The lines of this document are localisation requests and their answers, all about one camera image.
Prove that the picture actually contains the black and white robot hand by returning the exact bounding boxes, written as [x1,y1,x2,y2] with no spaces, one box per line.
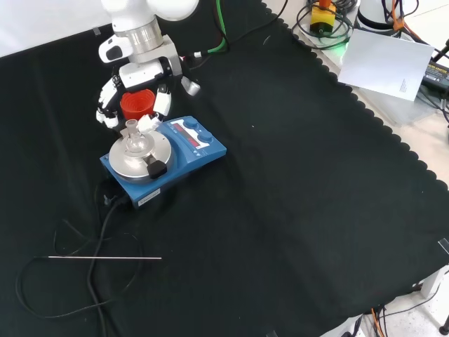
[95,56,184,133]

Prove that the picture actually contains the clear glass round-bottom flask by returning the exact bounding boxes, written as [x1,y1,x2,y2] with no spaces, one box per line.
[123,119,149,157]

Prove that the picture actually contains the heater with blue base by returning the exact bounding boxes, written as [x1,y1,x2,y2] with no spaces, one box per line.
[99,115,227,211]

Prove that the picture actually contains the black table cloth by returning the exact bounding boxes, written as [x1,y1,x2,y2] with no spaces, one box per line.
[0,0,449,337]

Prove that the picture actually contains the thin metal probe rod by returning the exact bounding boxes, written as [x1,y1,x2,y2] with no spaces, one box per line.
[33,256,163,261]

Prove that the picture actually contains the yellow stop button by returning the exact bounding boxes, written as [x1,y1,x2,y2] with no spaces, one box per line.
[309,0,337,37]

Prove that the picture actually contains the white paper sheet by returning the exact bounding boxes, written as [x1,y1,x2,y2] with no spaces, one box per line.
[337,28,436,103]

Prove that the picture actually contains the pale board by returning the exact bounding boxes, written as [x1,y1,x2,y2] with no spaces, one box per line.
[356,83,441,126]

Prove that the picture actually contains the black power adapter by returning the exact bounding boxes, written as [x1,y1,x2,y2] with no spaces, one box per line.
[420,60,449,89]

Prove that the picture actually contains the red ribbed flask ring stand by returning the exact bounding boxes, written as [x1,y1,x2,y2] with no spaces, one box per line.
[119,88,156,121]

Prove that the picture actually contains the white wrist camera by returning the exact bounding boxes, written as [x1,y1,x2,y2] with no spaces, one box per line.
[98,36,133,65]

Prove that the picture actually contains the green cable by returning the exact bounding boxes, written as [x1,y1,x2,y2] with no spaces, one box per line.
[194,0,229,58]

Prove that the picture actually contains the thick black power cable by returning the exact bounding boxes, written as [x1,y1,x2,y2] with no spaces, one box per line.
[86,194,131,337]

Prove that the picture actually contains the thin black probe cable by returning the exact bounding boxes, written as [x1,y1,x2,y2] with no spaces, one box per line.
[15,218,145,319]

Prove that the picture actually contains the coiled black cable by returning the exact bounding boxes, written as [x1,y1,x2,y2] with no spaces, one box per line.
[295,0,355,49]

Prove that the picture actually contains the orange cable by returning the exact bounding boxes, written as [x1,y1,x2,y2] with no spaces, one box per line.
[370,308,384,337]

